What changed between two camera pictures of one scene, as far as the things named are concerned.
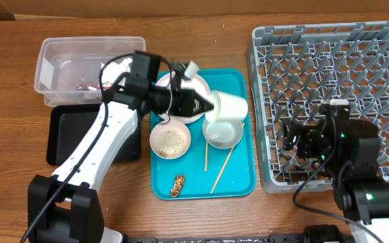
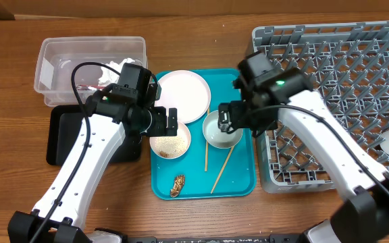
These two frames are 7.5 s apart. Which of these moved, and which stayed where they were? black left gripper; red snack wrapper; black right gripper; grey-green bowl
Moved: black right gripper; black left gripper
Stayed: grey-green bowl; red snack wrapper
